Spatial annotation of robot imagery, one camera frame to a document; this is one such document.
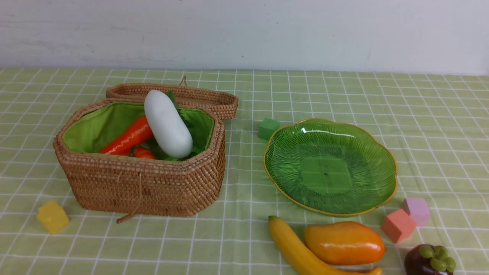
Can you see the woven basket lid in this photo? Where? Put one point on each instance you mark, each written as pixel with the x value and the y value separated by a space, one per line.
pixel 222 104

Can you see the white radish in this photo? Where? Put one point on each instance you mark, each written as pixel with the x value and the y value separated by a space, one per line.
pixel 168 128

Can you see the orange foam cube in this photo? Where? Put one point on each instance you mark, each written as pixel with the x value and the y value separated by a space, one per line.
pixel 398 226

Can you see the green glass leaf plate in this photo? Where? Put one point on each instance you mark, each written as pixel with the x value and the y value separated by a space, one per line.
pixel 331 168

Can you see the woven wicker basket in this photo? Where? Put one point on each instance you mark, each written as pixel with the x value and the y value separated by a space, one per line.
pixel 132 186

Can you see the yellow foam cube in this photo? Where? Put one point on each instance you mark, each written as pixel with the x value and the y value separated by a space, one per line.
pixel 52 217

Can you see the pink foam cube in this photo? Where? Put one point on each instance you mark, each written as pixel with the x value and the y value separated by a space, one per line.
pixel 417 209

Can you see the orange mango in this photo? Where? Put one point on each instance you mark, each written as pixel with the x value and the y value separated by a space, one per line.
pixel 344 243

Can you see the orange pumpkin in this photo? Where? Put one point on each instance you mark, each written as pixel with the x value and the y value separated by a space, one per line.
pixel 142 152

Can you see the orange carrot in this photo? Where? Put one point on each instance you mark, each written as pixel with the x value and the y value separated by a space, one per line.
pixel 139 132

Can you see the yellow banana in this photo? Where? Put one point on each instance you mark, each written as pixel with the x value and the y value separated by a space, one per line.
pixel 295 251

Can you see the green foam cube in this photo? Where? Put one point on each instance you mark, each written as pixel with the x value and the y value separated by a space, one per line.
pixel 267 128

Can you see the purple mangosteen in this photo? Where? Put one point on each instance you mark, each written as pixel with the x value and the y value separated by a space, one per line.
pixel 427 259

